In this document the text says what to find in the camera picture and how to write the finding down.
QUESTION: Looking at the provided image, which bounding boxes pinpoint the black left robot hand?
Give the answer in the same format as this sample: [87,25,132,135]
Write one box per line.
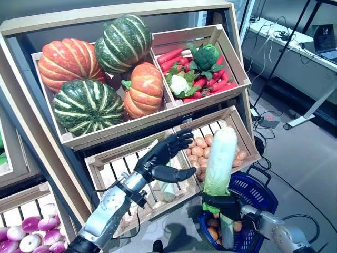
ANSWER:
[134,129,197,184]

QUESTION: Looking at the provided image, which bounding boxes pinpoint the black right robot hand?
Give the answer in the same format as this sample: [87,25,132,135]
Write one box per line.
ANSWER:
[201,192,243,222]

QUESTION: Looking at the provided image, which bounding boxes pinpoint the blue plastic shopping basket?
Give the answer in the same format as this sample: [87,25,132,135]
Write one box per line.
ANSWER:
[197,164,279,252]

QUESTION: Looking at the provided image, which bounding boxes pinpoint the wooden cabbage crate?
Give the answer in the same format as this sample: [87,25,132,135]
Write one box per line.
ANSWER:
[84,130,205,238]

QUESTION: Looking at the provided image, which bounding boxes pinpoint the wooden pumpkin crate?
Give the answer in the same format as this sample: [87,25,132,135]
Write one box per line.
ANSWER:
[31,41,176,151]

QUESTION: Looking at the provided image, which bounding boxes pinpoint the wooden potato crate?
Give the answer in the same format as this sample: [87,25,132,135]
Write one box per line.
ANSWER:
[172,105,262,190]

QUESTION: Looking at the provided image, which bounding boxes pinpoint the black round object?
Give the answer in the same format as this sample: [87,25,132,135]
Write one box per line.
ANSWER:
[253,135,267,157]

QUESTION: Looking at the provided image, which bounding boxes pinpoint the small orange pumpkin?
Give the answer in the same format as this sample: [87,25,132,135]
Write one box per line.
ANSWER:
[121,62,165,120]

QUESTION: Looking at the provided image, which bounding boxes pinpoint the white cauliflower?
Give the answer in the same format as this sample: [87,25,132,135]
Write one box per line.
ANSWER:
[165,65,201,100]

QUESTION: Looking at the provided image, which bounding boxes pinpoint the green striped pumpkin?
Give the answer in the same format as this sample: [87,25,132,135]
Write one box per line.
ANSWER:
[94,14,153,76]
[52,79,125,137]

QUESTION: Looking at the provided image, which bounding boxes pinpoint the grey device box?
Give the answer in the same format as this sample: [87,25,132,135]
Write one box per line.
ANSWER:
[259,118,280,130]

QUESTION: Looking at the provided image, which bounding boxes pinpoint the green broccoli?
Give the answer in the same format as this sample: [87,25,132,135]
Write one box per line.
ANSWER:
[187,43,224,80]

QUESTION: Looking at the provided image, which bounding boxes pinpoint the white desk leg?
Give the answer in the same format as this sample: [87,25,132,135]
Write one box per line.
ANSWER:
[283,88,337,130]

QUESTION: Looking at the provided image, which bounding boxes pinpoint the wooden carrot crate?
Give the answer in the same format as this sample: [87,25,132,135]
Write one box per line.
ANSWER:
[151,24,251,108]

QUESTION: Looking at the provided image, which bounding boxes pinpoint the large orange pumpkin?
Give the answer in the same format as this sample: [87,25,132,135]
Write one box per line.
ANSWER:
[37,38,107,93]

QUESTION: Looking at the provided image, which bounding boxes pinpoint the wooden onion crate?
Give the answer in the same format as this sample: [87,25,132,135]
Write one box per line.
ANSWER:
[0,181,77,253]

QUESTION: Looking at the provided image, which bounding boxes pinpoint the neighbouring wooden shelf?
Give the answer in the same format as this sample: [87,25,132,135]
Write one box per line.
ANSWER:
[0,101,44,189]

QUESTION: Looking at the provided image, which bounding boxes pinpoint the wooden display shelf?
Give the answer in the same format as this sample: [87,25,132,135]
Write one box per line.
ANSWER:
[0,0,256,235]

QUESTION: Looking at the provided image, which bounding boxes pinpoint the black stand pole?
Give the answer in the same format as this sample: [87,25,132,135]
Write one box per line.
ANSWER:
[252,0,321,106]

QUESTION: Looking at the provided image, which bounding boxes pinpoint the white desk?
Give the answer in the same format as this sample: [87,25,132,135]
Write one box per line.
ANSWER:
[247,15,337,80]

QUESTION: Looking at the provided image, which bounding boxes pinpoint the dark laptop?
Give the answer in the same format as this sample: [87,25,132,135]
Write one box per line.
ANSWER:
[311,23,337,64]

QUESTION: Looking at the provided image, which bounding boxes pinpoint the long black floor cable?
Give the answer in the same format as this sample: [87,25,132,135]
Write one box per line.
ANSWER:
[259,155,337,225]

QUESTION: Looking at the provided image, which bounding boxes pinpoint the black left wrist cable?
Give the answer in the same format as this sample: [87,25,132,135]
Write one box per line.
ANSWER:
[93,172,148,240]

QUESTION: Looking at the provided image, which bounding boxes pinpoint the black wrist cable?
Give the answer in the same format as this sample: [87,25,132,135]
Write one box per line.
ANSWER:
[93,172,148,240]
[281,213,321,247]

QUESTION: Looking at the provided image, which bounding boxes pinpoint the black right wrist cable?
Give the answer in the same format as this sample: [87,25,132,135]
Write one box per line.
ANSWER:
[281,213,321,247]

